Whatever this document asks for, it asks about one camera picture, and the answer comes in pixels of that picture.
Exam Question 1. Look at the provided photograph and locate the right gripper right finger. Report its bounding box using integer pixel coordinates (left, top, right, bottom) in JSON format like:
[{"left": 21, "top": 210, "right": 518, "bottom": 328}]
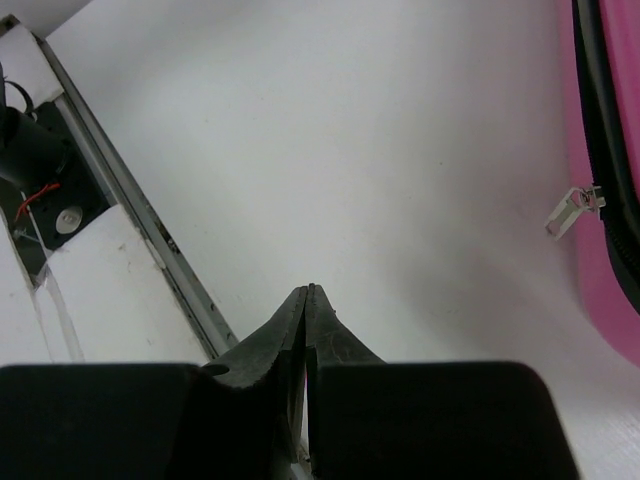
[{"left": 304, "top": 284, "right": 384, "bottom": 473}]

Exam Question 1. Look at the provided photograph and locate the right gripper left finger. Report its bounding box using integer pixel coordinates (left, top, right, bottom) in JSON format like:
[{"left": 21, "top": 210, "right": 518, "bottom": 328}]
[{"left": 206, "top": 286, "right": 306, "bottom": 460}]

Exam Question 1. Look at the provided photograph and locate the pink kids suitcase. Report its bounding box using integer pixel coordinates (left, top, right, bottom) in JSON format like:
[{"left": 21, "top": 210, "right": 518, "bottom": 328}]
[{"left": 545, "top": 1, "right": 639, "bottom": 364}]

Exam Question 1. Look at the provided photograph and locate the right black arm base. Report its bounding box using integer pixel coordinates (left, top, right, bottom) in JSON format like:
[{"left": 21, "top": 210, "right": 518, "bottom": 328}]
[{"left": 29, "top": 102, "right": 110, "bottom": 251}]

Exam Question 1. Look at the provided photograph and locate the aluminium rail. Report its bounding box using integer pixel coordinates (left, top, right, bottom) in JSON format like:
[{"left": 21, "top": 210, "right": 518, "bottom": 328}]
[{"left": 29, "top": 29, "right": 241, "bottom": 361}]

